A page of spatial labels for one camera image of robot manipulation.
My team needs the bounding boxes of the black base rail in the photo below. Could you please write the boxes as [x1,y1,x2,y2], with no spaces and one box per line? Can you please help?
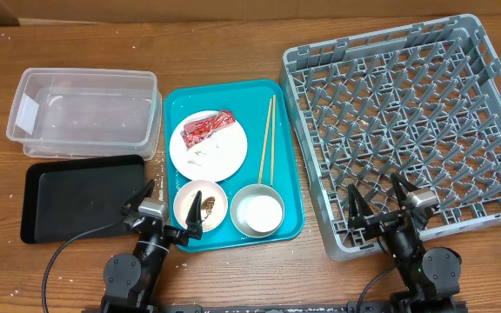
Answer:
[81,301,469,313]

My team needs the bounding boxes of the pink bowl with rice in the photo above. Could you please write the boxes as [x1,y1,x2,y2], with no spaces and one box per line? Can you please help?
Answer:
[173,180,228,232]

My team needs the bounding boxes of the black plastic tray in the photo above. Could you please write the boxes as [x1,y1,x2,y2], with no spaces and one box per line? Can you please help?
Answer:
[20,155,146,244]

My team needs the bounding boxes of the teal serving tray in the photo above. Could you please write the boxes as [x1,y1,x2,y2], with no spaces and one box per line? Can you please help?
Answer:
[164,79,305,242]

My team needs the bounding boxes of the clear plastic storage bin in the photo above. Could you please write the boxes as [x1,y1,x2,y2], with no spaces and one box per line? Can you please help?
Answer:
[6,68,162,160]

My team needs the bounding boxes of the wooden chopstick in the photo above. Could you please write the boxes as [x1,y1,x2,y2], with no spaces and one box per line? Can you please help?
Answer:
[257,98,273,184]
[270,94,277,187]

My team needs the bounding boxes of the white paper cup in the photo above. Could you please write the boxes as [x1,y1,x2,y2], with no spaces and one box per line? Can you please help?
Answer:
[245,196,283,233]

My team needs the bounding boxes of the white round plate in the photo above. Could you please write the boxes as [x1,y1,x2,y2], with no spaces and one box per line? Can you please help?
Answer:
[168,110,248,182]

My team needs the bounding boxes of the red foil wrapper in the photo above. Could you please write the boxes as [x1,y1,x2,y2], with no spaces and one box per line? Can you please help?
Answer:
[181,110,236,149]

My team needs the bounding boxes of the grey dishwasher rack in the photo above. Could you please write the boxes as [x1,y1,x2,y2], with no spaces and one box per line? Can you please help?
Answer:
[280,14,501,261]

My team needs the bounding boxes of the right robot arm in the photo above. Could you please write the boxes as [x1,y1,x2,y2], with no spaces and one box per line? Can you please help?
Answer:
[347,172,468,313]

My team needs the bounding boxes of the right wooden chopstick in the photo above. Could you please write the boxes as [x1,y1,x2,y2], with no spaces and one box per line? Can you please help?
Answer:
[270,94,277,187]

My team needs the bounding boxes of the brown food scrap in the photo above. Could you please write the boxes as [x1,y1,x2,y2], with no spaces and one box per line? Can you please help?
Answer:
[201,196,216,222]

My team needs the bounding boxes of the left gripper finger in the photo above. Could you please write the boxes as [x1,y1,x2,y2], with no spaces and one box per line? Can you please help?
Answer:
[185,190,203,240]
[120,179,155,216]

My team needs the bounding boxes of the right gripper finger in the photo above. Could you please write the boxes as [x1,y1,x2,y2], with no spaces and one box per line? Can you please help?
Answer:
[390,172,418,208]
[347,184,373,222]

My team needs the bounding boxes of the grey round bowl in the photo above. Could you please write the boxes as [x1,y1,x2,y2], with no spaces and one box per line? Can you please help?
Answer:
[230,183,284,238]

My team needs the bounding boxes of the left wooden chopstick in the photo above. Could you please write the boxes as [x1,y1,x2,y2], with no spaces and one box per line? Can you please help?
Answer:
[257,98,273,184]

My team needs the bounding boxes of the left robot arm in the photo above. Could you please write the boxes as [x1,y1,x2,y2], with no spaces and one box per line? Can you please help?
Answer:
[99,180,203,312]

